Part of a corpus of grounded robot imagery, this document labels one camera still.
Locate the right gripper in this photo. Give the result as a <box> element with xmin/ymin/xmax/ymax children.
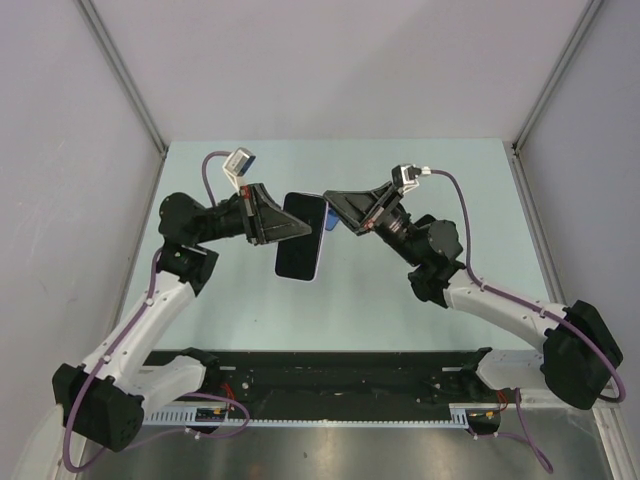
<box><xmin>318</xmin><ymin>184</ymin><xmax>421</xmax><ymax>268</ymax></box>

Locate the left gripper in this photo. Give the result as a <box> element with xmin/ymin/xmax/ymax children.
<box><xmin>194</xmin><ymin>183</ymin><xmax>312</xmax><ymax>246</ymax></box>

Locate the blue phone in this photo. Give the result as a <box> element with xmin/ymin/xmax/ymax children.
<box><xmin>323</xmin><ymin>206</ymin><xmax>340</xmax><ymax>232</ymax></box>

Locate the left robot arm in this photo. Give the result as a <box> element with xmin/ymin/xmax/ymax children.
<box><xmin>52</xmin><ymin>183</ymin><xmax>312</xmax><ymax>452</ymax></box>

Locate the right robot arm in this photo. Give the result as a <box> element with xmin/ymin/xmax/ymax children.
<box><xmin>324</xmin><ymin>182</ymin><xmax>623</xmax><ymax>410</ymax></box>

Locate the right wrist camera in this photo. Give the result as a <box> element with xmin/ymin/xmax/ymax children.
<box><xmin>391</xmin><ymin>164</ymin><xmax>431</xmax><ymax>196</ymax></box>

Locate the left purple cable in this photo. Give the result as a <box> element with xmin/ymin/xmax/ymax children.
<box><xmin>62</xmin><ymin>149</ymin><xmax>251</xmax><ymax>474</ymax></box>

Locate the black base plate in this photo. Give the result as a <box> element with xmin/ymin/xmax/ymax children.
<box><xmin>144</xmin><ymin>349</ymin><xmax>526</xmax><ymax>421</ymax></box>

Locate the left aluminium frame post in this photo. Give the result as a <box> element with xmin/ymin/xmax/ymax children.
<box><xmin>74</xmin><ymin>0</ymin><xmax>169</xmax><ymax>156</ymax></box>

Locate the aluminium frame post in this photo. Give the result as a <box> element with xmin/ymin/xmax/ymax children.
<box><xmin>512</xmin><ymin>0</ymin><xmax>606</xmax><ymax>151</ymax></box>
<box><xmin>74</xmin><ymin>0</ymin><xmax>169</xmax><ymax>156</ymax></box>

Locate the slotted cable duct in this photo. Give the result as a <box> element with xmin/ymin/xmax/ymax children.
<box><xmin>143</xmin><ymin>402</ymin><xmax>504</xmax><ymax>429</ymax></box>

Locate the right aluminium frame post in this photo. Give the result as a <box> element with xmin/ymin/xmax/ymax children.
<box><xmin>512</xmin><ymin>0</ymin><xmax>606</xmax><ymax>151</ymax></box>

